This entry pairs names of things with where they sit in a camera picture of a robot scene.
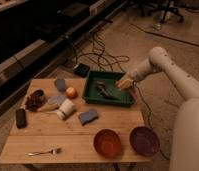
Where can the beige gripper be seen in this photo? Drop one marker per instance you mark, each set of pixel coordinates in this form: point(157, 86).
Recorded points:
point(125, 82)

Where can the red chili pepper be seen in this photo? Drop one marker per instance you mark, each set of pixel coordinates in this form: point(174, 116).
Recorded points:
point(134, 95)

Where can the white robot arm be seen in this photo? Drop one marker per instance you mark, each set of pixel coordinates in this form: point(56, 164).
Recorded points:
point(185, 143)

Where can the green plastic tray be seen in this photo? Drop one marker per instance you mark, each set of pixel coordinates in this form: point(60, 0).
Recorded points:
point(92, 95)

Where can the dark object in tray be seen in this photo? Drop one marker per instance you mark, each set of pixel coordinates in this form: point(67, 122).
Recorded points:
point(100, 86)

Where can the black power box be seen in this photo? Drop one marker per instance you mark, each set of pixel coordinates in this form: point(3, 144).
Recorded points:
point(81, 70)

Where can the blue sponge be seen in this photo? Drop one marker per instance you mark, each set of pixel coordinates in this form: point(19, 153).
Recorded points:
point(88, 116)

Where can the red apple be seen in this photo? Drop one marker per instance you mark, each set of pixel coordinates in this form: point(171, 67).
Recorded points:
point(71, 92)

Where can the purple bowl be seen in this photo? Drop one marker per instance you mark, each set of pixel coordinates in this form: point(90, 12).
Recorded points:
point(144, 141)

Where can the orange bowl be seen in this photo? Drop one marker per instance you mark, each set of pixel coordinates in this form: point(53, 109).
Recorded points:
point(107, 143)

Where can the white cup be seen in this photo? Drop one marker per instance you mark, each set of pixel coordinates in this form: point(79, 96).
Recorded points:
point(66, 109)

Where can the blue grey cup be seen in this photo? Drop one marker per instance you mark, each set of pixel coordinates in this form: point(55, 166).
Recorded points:
point(60, 85)

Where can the translucent blue lid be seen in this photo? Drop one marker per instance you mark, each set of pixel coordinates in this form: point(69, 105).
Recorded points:
point(56, 99)

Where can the office chair base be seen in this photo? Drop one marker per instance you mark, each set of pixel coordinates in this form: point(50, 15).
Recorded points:
point(148, 7)

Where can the brown grape bunch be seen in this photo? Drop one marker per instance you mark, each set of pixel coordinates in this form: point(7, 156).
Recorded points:
point(35, 100)

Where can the silver fork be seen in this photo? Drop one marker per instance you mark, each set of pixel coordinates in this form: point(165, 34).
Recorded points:
point(52, 151)

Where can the black rectangular block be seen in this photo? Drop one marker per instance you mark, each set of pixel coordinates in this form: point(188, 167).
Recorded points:
point(21, 120)

